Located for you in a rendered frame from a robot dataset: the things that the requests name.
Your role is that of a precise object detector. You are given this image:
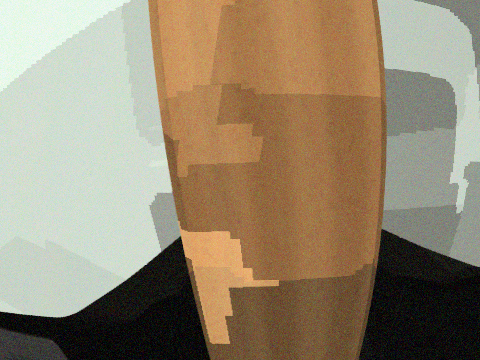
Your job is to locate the brown wooden board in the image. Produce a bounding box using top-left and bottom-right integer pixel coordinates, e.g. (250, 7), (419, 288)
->
(148, 0), (387, 360)

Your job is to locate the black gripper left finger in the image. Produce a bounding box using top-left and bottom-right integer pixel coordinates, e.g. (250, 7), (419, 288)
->
(0, 236), (211, 360)

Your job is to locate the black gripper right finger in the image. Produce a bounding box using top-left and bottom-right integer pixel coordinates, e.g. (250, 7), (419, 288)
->
(359, 229), (480, 360)

